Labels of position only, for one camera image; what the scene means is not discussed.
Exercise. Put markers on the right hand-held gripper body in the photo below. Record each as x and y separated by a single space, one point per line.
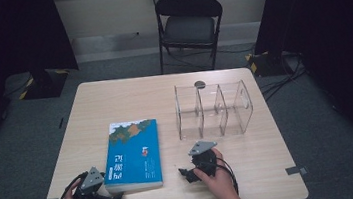
202 147

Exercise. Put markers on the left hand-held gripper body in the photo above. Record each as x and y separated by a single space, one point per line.
90 180

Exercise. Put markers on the clear acrylic book rack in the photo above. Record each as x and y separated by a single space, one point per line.
214 108

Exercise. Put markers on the blue book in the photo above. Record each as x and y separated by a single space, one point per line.
133 151

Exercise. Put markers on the person's right hand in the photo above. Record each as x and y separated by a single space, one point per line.
222 184

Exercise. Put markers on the dark round table grommet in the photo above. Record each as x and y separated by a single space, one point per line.
199 84

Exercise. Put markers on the black stand base yellow tape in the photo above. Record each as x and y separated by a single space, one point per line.
266 64
45 86

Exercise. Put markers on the black folding chair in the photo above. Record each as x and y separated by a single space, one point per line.
189 27

